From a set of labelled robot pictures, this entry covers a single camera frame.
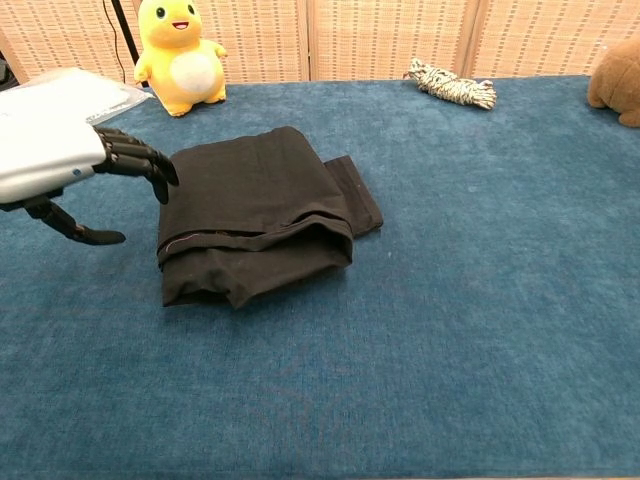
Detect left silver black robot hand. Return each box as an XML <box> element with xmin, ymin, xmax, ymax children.
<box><xmin>0</xmin><ymin>94</ymin><xmax>180</xmax><ymax>246</ymax></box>

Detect black trousers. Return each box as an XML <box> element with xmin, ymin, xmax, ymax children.
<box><xmin>155</xmin><ymin>126</ymin><xmax>385</xmax><ymax>309</ymax></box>

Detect clear plastic bag white garment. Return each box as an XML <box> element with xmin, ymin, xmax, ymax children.
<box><xmin>0</xmin><ymin>67</ymin><xmax>151</xmax><ymax>126</ymax></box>

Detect black tripod stand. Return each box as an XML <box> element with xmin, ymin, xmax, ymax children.
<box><xmin>109</xmin><ymin>0</ymin><xmax>141</xmax><ymax>64</ymax></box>

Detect yellow plush dinosaur toy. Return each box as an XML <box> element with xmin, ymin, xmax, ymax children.
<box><xmin>133</xmin><ymin>0</ymin><xmax>229</xmax><ymax>118</ymax></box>

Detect bamboo folding screen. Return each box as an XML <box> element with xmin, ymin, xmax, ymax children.
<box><xmin>0</xmin><ymin>0</ymin><xmax>640</xmax><ymax>87</ymax></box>

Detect dark blue tablecloth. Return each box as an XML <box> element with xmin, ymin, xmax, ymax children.
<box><xmin>0</xmin><ymin>74</ymin><xmax>640</xmax><ymax>480</ymax></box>

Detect thin black hanging cable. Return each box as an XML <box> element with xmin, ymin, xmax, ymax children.
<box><xmin>102</xmin><ymin>0</ymin><xmax>127</xmax><ymax>89</ymax></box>

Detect white brown rope bundle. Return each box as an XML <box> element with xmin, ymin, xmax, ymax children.
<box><xmin>402</xmin><ymin>57</ymin><xmax>497</xmax><ymax>112</ymax></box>

